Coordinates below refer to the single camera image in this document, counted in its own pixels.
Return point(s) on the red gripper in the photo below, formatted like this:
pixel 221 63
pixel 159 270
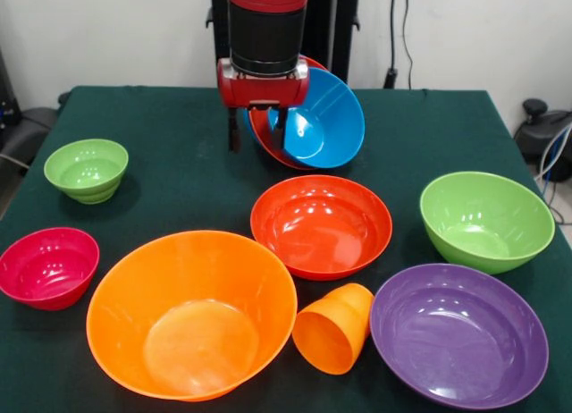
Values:
pixel 263 90

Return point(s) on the blue plastic bowl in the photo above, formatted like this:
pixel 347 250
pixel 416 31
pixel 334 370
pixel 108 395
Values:
pixel 330 127
pixel 249 127

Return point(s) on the red-orange plastic bowl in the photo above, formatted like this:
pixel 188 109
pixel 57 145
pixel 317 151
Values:
pixel 322 234
pixel 268 145

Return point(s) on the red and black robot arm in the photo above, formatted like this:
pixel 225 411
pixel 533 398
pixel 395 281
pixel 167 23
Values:
pixel 268 28

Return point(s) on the dark green tablecloth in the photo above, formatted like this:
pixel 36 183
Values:
pixel 402 140

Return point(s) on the large orange plastic bowl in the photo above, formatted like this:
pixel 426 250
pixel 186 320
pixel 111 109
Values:
pixel 192 297

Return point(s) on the small green plastic bowl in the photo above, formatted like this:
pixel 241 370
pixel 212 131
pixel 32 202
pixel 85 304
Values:
pixel 87 189

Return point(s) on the orange plastic cup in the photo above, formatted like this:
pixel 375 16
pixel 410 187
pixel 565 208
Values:
pixel 330 337

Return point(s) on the black wheeled base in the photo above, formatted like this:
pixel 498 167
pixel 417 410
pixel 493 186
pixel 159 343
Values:
pixel 536 136
pixel 27 131

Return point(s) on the large green plastic bowl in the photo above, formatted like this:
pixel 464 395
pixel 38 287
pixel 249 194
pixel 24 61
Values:
pixel 487 225

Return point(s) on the pink plastic bowl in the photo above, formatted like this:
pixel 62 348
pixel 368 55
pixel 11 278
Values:
pixel 49 270

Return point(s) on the purple plastic bowl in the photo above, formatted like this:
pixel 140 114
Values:
pixel 458 337

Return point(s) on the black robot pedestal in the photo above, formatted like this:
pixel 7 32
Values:
pixel 330 28

